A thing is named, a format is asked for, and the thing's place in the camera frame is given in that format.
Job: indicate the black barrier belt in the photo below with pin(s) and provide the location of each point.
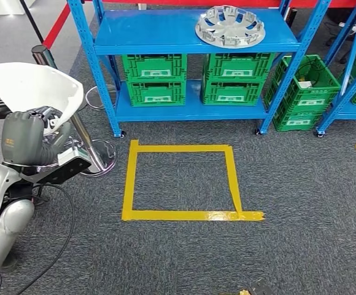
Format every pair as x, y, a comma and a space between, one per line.
30, 21

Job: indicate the white plastic shell part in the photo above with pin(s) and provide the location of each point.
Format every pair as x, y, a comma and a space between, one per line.
33, 87

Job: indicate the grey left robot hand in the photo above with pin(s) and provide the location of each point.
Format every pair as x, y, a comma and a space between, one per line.
21, 138

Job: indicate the grey wheel hubcap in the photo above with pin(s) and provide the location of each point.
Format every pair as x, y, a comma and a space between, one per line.
228, 25

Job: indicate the small white item in crate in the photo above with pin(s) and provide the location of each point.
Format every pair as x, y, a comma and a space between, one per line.
305, 84

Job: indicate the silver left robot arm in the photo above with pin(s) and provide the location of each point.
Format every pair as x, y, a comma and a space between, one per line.
0, 232

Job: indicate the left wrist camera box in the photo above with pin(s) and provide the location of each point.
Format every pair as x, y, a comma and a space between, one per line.
73, 169

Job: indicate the white cabinet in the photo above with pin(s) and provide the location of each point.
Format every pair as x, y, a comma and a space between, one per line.
3, 6

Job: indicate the red barrier belt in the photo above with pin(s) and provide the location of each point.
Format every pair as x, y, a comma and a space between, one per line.
319, 3
57, 26

